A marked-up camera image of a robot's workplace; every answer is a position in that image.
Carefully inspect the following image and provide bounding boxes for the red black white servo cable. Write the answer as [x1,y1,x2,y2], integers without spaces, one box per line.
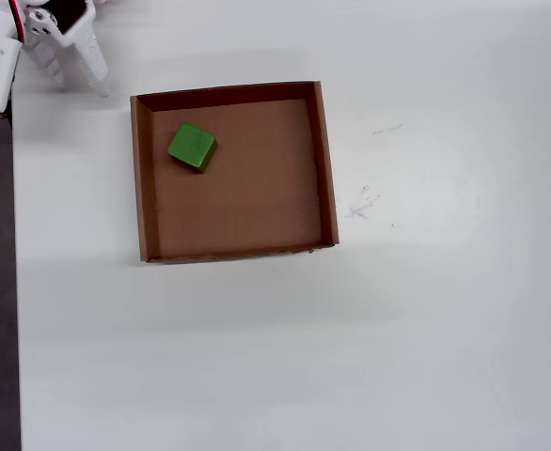
[8,0,29,42]

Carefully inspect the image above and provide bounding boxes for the green cube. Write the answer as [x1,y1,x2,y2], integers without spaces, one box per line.
[166,121,219,174]

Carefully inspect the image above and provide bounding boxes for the brown cardboard box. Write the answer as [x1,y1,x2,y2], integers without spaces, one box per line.
[129,80,340,265]

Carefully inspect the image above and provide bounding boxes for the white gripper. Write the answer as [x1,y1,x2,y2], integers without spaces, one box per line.
[23,0,111,100]

